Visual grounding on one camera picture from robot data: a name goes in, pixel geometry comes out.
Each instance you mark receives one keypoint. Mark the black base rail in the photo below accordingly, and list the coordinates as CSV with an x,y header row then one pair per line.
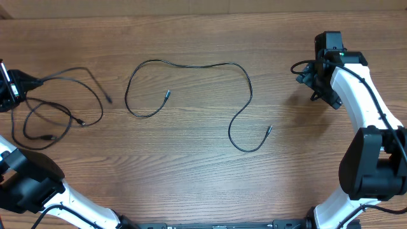
x,y
275,224

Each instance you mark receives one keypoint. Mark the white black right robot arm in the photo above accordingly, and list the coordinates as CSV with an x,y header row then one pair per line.
x,y
373,169

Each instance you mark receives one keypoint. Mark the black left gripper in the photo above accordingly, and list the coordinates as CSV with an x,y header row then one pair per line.
x,y
15,95

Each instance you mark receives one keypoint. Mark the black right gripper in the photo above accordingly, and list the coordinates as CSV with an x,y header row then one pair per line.
x,y
307,78

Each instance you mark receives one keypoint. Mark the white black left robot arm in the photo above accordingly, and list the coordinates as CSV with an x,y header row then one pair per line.
x,y
38,184

